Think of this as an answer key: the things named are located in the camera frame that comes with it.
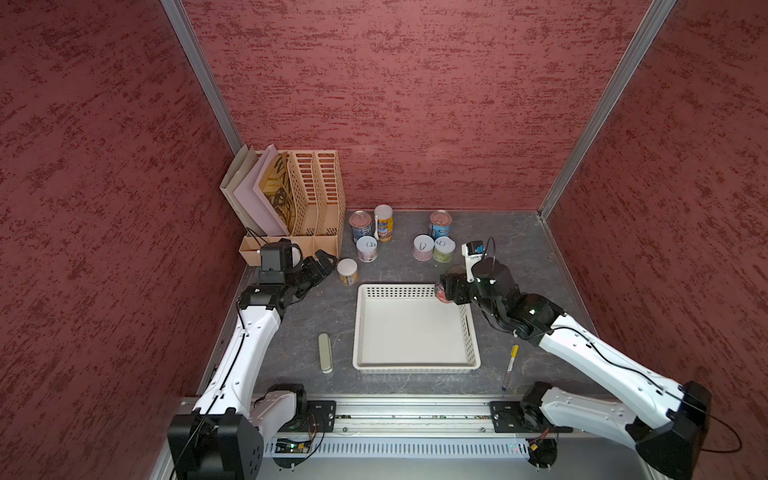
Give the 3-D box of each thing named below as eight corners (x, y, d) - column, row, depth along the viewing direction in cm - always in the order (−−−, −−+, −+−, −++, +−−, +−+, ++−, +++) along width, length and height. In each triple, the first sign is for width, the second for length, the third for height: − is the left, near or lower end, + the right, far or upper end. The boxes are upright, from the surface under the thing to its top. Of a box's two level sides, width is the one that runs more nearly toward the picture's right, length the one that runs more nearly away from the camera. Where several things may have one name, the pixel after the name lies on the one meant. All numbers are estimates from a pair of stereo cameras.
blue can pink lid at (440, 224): (428, 247, 112) (432, 228, 103) (427, 229, 118) (430, 210, 109) (449, 247, 112) (454, 228, 103) (446, 230, 118) (450, 210, 109)
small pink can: (412, 260, 108) (414, 249, 103) (412, 244, 113) (413, 233, 108) (433, 260, 108) (435, 250, 103) (431, 244, 113) (433, 233, 108)
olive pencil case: (321, 375, 82) (319, 371, 79) (320, 339, 89) (317, 334, 86) (333, 372, 83) (331, 368, 80) (331, 337, 89) (329, 332, 86)
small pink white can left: (356, 262, 106) (355, 253, 102) (358, 244, 112) (357, 235, 108) (378, 262, 106) (377, 254, 102) (378, 244, 112) (378, 235, 108)
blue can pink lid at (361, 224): (350, 244, 110) (348, 228, 103) (353, 226, 116) (350, 210, 109) (372, 244, 110) (371, 228, 103) (373, 226, 116) (372, 210, 109)
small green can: (434, 263, 107) (436, 252, 102) (432, 248, 112) (434, 236, 107) (453, 263, 107) (456, 252, 102) (450, 248, 112) (454, 236, 107)
